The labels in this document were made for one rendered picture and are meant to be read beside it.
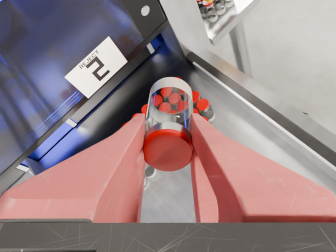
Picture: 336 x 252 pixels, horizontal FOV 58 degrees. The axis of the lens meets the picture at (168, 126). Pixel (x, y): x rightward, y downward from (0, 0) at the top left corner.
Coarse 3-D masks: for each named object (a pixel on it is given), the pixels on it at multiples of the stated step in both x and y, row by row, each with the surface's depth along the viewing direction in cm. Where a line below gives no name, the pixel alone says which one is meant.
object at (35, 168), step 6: (30, 162) 57; (36, 162) 59; (30, 168) 55; (36, 168) 57; (24, 174) 60; (30, 174) 59; (36, 174) 55; (18, 180) 59; (24, 180) 59; (12, 186) 59
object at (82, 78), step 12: (108, 36) 43; (96, 48) 43; (108, 48) 44; (84, 60) 43; (108, 60) 46; (120, 60) 47; (72, 72) 43; (84, 72) 44; (84, 84) 45; (96, 84) 47
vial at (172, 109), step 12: (156, 84) 15; (168, 84) 14; (180, 84) 14; (156, 96) 14; (168, 96) 13; (180, 96) 14; (156, 108) 13; (168, 108) 13; (180, 108) 13; (192, 108) 14; (156, 120) 12; (168, 120) 12; (180, 120) 12
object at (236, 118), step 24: (216, 96) 52; (240, 96) 47; (216, 120) 51; (240, 120) 49; (264, 120) 46; (264, 144) 46; (288, 144) 45; (288, 168) 44; (312, 168) 42; (144, 192) 49; (168, 192) 48; (192, 192) 47; (144, 216) 48; (168, 216) 46; (192, 216) 45
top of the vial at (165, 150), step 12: (156, 132) 11; (168, 132) 11; (180, 132) 12; (144, 144) 12; (156, 144) 12; (168, 144) 12; (180, 144) 12; (144, 156) 12; (156, 156) 12; (168, 156) 12; (180, 156) 12; (156, 168) 12; (168, 168) 12; (180, 168) 12
